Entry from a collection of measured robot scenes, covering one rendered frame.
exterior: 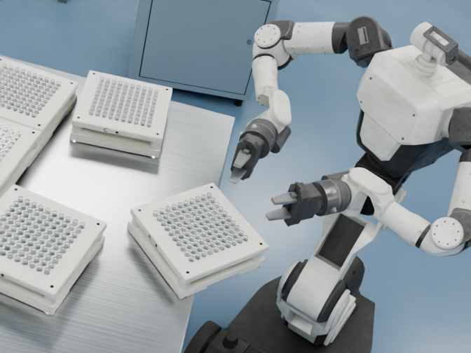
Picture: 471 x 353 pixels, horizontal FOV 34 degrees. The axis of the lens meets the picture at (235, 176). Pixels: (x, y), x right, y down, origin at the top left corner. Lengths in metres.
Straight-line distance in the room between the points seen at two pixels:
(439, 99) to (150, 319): 0.88
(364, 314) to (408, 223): 1.01
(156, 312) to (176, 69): 2.15
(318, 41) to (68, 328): 1.05
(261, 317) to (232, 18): 1.48
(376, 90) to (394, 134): 0.13
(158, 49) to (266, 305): 1.46
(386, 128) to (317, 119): 1.95
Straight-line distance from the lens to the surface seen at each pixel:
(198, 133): 2.23
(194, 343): 2.59
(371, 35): 2.14
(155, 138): 2.07
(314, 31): 2.21
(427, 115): 1.98
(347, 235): 2.27
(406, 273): 3.37
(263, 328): 2.71
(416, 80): 2.01
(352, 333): 2.81
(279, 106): 2.09
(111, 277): 1.79
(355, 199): 1.96
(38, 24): 4.25
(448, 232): 1.89
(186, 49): 3.68
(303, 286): 2.24
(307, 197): 1.85
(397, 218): 1.94
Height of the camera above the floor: 2.24
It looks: 40 degrees down
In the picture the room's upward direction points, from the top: 17 degrees clockwise
